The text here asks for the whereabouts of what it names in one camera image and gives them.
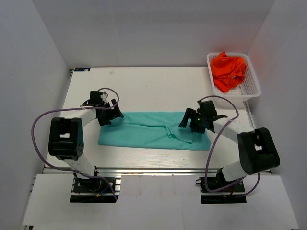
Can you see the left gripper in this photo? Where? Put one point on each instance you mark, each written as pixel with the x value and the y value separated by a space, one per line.
pixel 109 113

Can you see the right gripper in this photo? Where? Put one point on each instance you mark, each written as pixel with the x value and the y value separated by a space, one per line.
pixel 192 120

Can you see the teal t-shirt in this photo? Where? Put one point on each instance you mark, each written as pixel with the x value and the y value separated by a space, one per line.
pixel 152 130

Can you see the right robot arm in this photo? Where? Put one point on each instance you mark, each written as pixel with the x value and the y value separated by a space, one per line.
pixel 257 151

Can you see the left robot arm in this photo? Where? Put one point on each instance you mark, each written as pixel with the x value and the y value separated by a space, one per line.
pixel 66 141

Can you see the orange t-shirt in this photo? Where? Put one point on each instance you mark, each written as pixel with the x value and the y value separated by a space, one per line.
pixel 228 72

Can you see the white plastic basket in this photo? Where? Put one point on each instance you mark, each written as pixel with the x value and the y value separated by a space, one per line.
pixel 245 91

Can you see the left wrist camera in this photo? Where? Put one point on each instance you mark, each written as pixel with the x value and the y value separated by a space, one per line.
pixel 97 99

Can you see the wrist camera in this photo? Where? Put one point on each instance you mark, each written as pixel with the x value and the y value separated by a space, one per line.
pixel 208 109
pixel 97 99

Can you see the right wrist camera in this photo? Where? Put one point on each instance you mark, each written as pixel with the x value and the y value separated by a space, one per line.
pixel 208 109

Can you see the aluminium table rail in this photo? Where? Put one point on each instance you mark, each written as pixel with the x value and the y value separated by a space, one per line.
pixel 149 171

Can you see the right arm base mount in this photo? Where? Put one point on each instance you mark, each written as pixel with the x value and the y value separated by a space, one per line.
pixel 220 191

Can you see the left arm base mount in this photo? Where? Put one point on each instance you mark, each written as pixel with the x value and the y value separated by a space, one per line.
pixel 96 191

